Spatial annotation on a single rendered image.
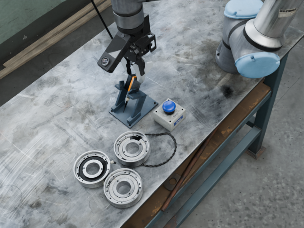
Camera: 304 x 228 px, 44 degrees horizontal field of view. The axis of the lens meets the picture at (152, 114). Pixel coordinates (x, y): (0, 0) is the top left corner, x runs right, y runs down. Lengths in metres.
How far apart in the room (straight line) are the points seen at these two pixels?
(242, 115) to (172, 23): 0.45
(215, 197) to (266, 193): 0.25
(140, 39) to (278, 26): 0.36
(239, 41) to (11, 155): 0.75
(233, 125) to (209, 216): 0.58
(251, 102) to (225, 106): 0.35
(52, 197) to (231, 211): 1.03
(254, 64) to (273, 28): 0.11
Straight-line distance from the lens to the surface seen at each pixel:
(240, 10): 1.16
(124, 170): 1.05
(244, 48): 1.07
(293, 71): 2.44
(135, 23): 0.94
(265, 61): 1.06
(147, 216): 1.29
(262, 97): 1.56
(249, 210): 1.91
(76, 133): 1.19
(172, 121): 1.11
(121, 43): 0.99
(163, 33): 1.43
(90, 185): 1.05
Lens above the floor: 1.75
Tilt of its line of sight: 54 degrees down
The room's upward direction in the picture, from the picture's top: 8 degrees counter-clockwise
